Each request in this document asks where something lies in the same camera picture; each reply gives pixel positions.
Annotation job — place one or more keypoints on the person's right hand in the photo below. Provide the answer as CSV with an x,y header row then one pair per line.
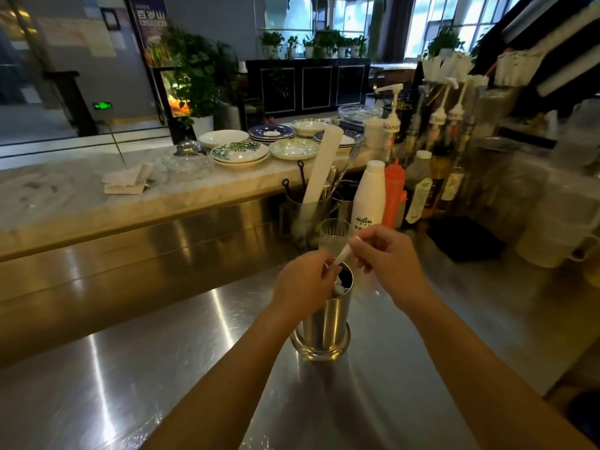
x,y
394,267

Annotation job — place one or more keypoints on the person's left hand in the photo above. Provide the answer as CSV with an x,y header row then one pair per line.
x,y
304,285

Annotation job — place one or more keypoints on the bundle of paper straws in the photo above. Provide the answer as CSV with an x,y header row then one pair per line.
x,y
338,289

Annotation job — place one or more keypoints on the steel cylinder straw holder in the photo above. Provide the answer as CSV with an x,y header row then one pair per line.
x,y
323,323

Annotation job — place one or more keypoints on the white straw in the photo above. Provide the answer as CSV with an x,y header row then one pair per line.
x,y
343,254

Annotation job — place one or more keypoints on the person's left forearm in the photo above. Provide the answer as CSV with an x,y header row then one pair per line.
x,y
225,393

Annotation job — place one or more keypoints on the person's right forearm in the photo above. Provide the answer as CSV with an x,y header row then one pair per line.
x,y
478,384

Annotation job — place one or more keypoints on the clear drinking glass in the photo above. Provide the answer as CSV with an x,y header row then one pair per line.
x,y
334,234

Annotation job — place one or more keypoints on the steel utensil holder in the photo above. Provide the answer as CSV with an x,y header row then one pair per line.
x,y
293,220

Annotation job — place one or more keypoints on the orange squeeze bottle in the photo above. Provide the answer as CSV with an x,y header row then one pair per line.
x,y
394,196

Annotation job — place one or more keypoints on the white squeeze bottle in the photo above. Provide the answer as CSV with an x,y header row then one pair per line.
x,y
368,196

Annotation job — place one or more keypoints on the black bar mat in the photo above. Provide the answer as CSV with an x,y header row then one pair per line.
x,y
464,238

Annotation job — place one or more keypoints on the small metal cup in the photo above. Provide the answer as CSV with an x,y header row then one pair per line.
x,y
346,206

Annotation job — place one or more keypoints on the clear bottle white cap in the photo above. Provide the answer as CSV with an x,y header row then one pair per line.
x,y
418,192

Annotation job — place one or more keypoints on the metal bar spoon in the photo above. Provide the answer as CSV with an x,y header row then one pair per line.
x,y
340,178

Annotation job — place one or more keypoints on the white paper roll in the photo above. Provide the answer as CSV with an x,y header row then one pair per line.
x,y
323,163

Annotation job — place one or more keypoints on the bottle with steel pourer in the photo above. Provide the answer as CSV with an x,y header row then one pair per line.
x,y
415,135

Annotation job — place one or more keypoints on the blue rimmed plate stack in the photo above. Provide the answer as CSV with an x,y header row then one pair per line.
x,y
349,139

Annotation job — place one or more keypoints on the pale green plate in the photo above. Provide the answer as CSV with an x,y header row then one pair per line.
x,y
293,148

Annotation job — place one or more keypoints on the leaf patterned plate stack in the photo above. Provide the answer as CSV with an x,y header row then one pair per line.
x,y
239,152

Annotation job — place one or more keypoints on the blue patterned plate stack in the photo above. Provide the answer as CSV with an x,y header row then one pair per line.
x,y
272,132

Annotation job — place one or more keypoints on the large clear glass bowl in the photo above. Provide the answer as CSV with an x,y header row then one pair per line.
x,y
356,113

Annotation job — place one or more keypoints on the pale patterned plate stack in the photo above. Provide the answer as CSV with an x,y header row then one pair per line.
x,y
309,126

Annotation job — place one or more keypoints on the clear plastic pitcher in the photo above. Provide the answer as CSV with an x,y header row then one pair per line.
x,y
553,229

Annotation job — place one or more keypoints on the clear glass dish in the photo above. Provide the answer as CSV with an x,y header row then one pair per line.
x,y
187,164

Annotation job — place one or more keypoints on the plain white plate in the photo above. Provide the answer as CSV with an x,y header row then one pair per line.
x,y
222,138

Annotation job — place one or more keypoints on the silver call bell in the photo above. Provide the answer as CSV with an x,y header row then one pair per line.
x,y
187,147

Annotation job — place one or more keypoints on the black panelled cabinet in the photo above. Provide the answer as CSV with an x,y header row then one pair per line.
x,y
304,86

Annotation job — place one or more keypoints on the bunch of white packets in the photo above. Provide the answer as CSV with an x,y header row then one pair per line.
x,y
447,67

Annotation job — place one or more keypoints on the stack of paper napkins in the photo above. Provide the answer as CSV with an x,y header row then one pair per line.
x,y
126,178

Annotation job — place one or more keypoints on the clear plastic measuring cup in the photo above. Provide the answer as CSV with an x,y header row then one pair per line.
x,y
579,135

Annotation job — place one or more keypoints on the potted plant by window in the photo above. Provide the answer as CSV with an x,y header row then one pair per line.
x,y
443,42

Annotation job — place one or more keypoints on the holder of white sachets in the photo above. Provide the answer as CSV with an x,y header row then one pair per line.
x,y
515,70

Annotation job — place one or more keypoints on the thin metal receipt spike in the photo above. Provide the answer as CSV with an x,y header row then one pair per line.
x,y
117,145

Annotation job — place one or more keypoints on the row of small potted plants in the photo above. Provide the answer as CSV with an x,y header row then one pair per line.
x,y
323,42

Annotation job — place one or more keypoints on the large green potted plant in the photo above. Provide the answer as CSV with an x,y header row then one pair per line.
x,y
197,74

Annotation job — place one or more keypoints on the dark blue bin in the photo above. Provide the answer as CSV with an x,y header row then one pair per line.
x,y
586,417

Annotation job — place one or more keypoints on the green lit sign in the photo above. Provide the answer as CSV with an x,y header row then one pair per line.
x,y
102,106

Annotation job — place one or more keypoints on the lit advertising display stand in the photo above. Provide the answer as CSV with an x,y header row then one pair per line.
x,y
150,23

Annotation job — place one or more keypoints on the yellow paper notice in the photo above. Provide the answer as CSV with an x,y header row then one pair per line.
x,y
100,39

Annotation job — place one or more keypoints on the orange print paper notice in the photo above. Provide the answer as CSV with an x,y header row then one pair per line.
x,y
61,32

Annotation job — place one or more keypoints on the black gate post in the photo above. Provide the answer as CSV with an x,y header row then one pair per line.
x,y
70,103

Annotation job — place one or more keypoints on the small black wall frame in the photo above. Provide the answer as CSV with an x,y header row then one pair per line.
x,y
110,19

